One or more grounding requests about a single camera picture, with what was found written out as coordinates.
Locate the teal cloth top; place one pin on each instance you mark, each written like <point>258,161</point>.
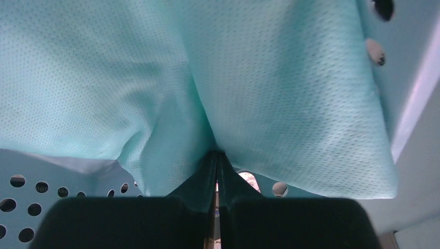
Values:
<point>284,88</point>

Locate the light blue perforated plastic basket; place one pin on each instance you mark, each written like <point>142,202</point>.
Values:
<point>402,44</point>

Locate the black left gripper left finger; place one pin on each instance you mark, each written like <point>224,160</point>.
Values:
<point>182,219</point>

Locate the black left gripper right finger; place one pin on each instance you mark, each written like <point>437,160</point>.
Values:
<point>250,220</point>

